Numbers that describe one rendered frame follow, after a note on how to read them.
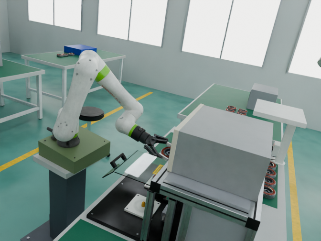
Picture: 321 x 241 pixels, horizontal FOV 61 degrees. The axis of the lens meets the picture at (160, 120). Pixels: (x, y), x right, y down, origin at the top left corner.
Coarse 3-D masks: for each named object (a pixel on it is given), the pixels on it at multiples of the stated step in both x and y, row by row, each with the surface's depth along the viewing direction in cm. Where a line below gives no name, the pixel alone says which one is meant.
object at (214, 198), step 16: (160, 176) 115; (176, 176) 117; (160, 192) 111; (176, 192) 108; (192, 192) 108; (208, 192) 110; (224, 192) 111; (208, 208) 104; (224, 208) 102; (240, 208) 103; (256, 208) 105; (240, 224) 101; (256, 224) 99
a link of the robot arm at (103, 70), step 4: (84, 52) 155; (88, 52) 154; (92, 52) 156; (80, 56) 152; (96, 56) 156; (100, 60) 158; (100, 64) 158; (104, 64) 160; (100, 68) 158; (104, 68) 160; (108, 68) 163; (100, 72) 158; (104, 72) 160; (108, 72) 162; (96, 76) 159; (100, 76) 159; (104, 76) 160; (96, 80) 162
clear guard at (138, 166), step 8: (136, 152) 141; (128, 160) 133; (136, 160) 134; (144, 160) 135; (152, 160) 136; (160, 160) 137; (112, 168) 134; (120, 168) 125; (128, 168) 126; (136, 168) 127; (144, 168) 128; (152, 168) 129; (104, 176) 126; (128, 176) 120; (136, 176) 121; (144, 176) 122; (152, 176) 123
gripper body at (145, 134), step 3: (144, 132) 169; (147, 132) 171; (144, 135) 168; (147, 135) 168; (150, 135) 173; (141, 138) 168; (144, 138) 168; (147, 138) 170; (150, 138) 171; (141, 141) 169; (144, 141) 168; (147, 141) 168; (153, 141) 170; (150, 144) 168
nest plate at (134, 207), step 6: (138, 198) 151; (144, 198) 152; (132, 204) 146; (138, 204) 147; (156, 204) 149; (126, 210) 142; (132, 210) 142; (138, 210) 142; (156, 210) 145; (138, 216) 140
